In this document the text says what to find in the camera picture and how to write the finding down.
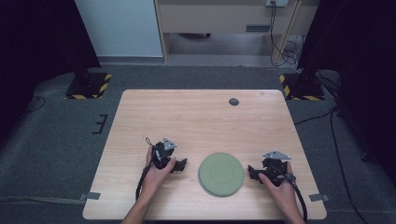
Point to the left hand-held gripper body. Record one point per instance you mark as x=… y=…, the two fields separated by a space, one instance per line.
x=162 y=155

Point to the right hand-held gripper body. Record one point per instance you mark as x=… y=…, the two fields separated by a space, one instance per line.
x=274 y=166

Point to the person's right hand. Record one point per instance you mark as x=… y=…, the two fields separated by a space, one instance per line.
x=281 y=191

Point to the person's left hand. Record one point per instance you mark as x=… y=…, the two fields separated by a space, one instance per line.
x=155 y=181

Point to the grey tape piece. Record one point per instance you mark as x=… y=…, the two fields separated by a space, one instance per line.
x=91 y=196
x=318 y=197

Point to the grey round table grommet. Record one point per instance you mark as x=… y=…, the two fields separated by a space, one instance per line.
x=233 y=101

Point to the black striped-edge stand base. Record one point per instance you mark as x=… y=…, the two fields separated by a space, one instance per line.
x=85 y=87
x=303 y=90

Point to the black curtain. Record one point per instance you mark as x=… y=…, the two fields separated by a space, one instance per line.
x=364 y=62
x=37 y=46

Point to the grey wall power outlet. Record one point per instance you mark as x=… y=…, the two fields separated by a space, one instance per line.
x=277 y=2

